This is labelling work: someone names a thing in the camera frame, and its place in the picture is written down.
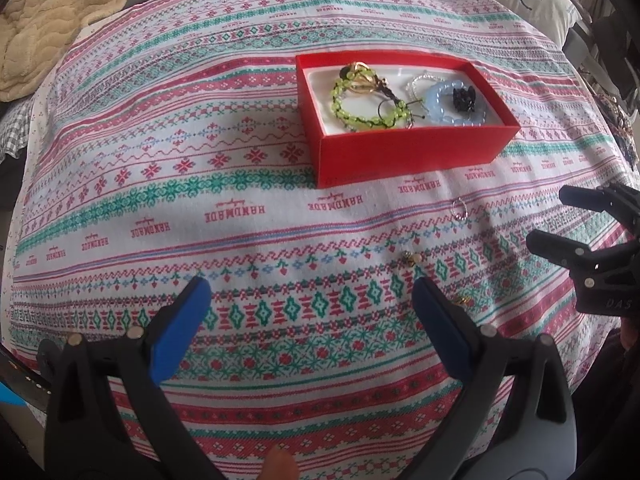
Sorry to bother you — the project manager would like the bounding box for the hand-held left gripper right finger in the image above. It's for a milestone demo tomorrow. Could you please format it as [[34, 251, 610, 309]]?
[[405, 277, 578, 480]]

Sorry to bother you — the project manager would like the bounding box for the green bead bracelet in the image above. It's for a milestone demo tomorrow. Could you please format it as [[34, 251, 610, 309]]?
[[330, 72, 416, 132]]

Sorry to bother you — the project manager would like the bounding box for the gold ring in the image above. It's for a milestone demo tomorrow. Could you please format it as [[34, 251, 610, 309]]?
[[345, 62, 377, 94]]

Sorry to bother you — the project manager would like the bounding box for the grey checkered sheet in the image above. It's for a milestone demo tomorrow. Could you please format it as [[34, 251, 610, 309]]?
[[0, 97, 43, 161]]

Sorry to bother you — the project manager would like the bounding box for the black hair claw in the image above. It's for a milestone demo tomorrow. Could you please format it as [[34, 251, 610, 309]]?
[[451, 87, 476, 113]]

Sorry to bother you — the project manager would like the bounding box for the clear bead bracelet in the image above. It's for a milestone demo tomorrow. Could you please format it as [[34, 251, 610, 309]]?
[[406, 72, 451, 104]]

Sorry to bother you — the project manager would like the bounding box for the red box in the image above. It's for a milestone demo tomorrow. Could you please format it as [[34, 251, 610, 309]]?
[[295, 51, 522, 189]]

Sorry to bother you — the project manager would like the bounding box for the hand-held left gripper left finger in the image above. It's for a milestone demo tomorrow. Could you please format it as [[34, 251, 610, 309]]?
[[37, 276, 226, 480]]

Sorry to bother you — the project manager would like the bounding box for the pale blue bead bracelet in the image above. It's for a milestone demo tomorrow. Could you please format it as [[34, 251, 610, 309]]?
[[424, 80, 488, 131]]

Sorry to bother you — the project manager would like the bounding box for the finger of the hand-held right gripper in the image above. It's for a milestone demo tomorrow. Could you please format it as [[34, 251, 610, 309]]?
[[559, 182, 640, 233], [526, 229, 632, 287]]

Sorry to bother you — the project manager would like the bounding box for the patterned knit-print blanket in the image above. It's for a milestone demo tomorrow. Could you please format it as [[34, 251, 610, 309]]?
[[7, 0, 636, 480]]

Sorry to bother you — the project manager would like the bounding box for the beige quilted blanket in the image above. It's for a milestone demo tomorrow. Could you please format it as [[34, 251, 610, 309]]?
[[0, 0, 128, 103]]

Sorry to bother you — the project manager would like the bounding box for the dark clutter pile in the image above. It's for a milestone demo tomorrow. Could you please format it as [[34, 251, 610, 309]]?
[[595, 87, 640, 163]]

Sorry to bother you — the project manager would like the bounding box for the dark flat device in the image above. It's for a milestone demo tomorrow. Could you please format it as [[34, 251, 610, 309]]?
[[0, 345, 53, 411]]

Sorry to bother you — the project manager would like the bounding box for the person's left hand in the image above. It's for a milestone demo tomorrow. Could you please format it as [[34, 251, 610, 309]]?
[[262, 447, 301, 480]]

